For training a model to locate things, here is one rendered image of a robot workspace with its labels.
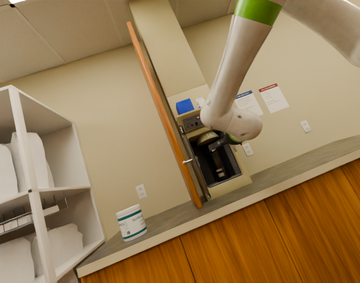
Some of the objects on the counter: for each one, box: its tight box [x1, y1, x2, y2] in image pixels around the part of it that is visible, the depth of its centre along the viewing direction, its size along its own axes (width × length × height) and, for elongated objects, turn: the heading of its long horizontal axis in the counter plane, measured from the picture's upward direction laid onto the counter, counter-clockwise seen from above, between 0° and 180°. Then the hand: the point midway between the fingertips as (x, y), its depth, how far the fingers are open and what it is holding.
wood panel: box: [127, 21, 203, 208], centre depth 141 cm, size 49×3×140 cm, turn 123°
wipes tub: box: [116, 204, 147, 242], centre depth 96 cm, size 13×13×15 cm
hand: (222, 144), depth 101 cm, fingers open, 13 cm apart
